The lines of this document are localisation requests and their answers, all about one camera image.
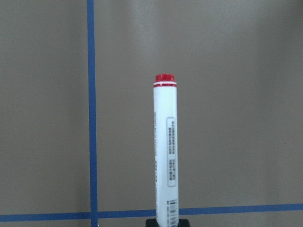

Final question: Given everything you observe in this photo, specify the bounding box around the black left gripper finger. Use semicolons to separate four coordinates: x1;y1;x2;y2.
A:
145;218;190;227

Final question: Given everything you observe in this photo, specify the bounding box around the red and white marker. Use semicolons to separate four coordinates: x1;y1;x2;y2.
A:
153;74;179;227

